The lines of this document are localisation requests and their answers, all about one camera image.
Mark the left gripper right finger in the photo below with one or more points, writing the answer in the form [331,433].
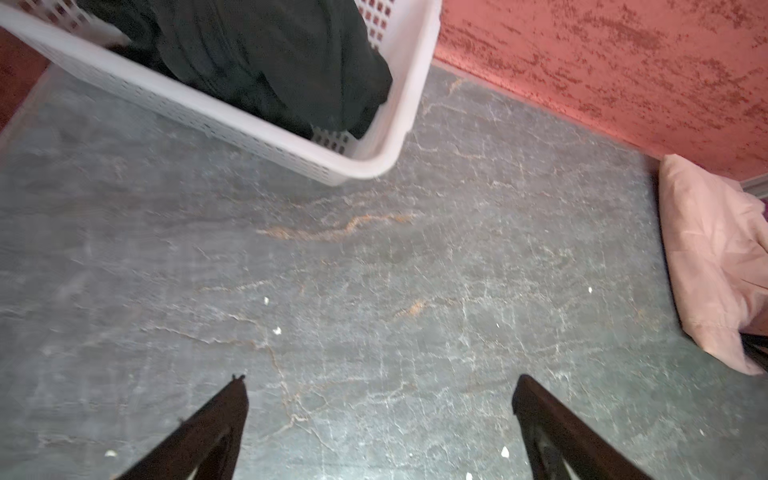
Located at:
[558,444]

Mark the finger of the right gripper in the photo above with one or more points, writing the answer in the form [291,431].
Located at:
[755,347]

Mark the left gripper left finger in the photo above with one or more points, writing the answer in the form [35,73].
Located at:
[204,446]

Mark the pink shorts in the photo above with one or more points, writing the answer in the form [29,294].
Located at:
[715,242]

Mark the black shorts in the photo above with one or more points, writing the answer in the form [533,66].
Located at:
[299,65]

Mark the white plastic basket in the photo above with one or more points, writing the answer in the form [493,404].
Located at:
[404,32]

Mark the right corner aluminium post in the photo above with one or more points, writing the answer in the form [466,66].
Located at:
[757,186]

